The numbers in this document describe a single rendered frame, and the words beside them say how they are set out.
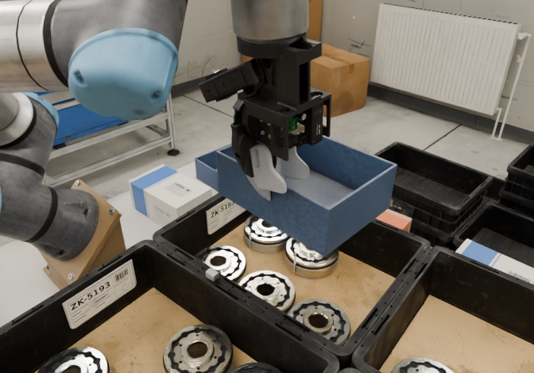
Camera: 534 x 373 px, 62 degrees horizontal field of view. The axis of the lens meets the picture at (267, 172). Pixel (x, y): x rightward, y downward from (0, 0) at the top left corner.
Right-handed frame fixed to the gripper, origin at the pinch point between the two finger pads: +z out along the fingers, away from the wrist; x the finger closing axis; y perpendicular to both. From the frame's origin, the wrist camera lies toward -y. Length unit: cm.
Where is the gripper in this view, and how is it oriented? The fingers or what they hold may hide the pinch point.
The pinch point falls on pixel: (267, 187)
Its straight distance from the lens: 57.3
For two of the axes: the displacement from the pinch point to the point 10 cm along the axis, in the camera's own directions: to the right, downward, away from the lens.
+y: 6.9, 3.7, -6.2
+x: 7.2, -4.2, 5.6
